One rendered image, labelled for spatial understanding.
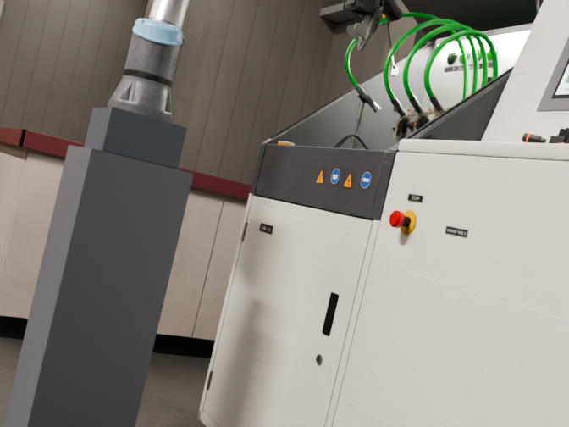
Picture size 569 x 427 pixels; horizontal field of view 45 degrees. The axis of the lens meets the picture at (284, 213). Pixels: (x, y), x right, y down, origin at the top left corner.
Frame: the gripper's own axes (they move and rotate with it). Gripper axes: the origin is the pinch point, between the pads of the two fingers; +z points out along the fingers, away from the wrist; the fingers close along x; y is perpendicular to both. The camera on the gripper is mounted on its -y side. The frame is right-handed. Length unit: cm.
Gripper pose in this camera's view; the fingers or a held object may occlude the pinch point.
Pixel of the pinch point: (363, 47)
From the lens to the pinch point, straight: 193.9
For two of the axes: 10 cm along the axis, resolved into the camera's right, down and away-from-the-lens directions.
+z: -2.3, 9.7, 0.1
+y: -8.6, -2.0, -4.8
